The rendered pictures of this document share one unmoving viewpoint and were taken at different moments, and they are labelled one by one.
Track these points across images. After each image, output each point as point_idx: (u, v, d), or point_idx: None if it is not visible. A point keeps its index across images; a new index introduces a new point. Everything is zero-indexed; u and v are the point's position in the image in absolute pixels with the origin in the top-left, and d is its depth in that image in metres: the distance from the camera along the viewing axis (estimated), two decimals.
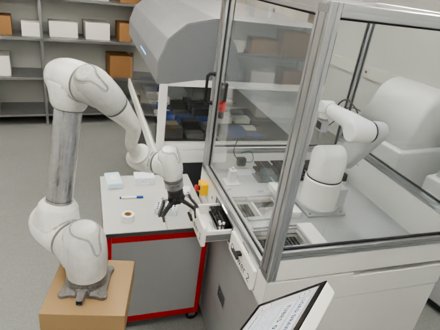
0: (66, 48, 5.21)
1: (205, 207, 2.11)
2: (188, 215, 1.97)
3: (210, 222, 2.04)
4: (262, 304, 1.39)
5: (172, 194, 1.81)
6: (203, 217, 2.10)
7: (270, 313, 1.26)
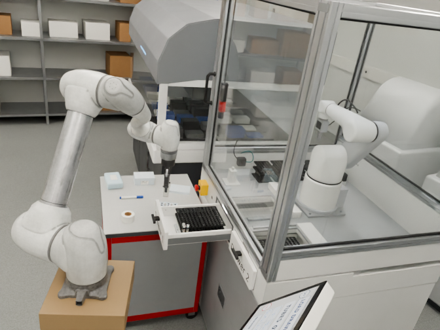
0: (66, 48, 5.21)
1: (171, 209, 2.06)
2: (152, 217, 1.91)
3: (175, 224, 1.99)
4: (262, 304, 1.39)
5: (173, 162, 2.10)
6: (169, 219, 2.04)
7: (270, 313, 1.26)
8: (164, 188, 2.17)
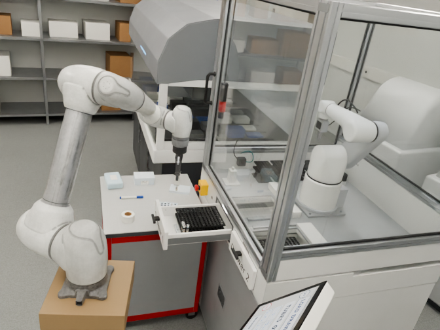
0: (66, 48, 5.21)
1: (171, 209, 2.06)
2: (152, 217, 1.91)
3: (175, 224, 1.99)
4: (262, 304, 1.39)
5: (185, 150, 2.02)
6: (169, 219, 2.04)
7: (270, 313, 1.26)
8: (175, 177, 2.10)
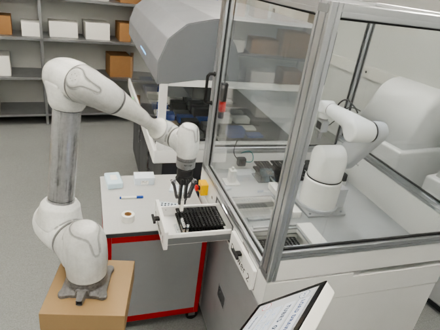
0: (66, 48, 5.21)
1: (171, 209, 2.06)
2: (152, 217, 1.91)
3: (175, 224, 1.99)
4: (262, 304, 1.39)
5: (182, 173, 1.78)
6: (169, 219, 2.04)
7: (270, 313, 1.26)
8: (179, 200, 1.89)
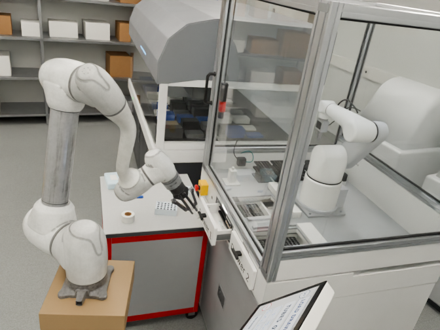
0: (66, 48, 5.21)
1: (215, 206, 2.13)
2: (199, 214, 1.99)
3: (220, 221, 2.06)
4: (262, 304, 1.39)
5: (174, 192, 1.84)
6: (213, 216, 2.12)
7: (270, 313, 1.26)
8: None
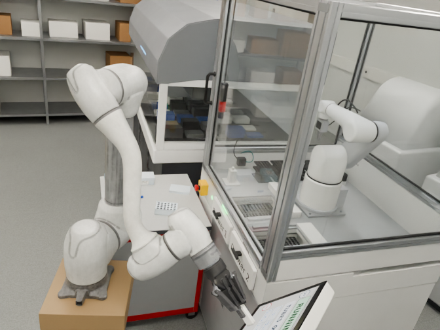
0: (66, 48, 5.21)
1: None
2: (214, 213, 2.01)
3: None
4: (262, 304, 1.39)
5: (217, 267, 1.25)
6: None
7: (270, 313, 1.26)
8: (239, 313, 1.28)
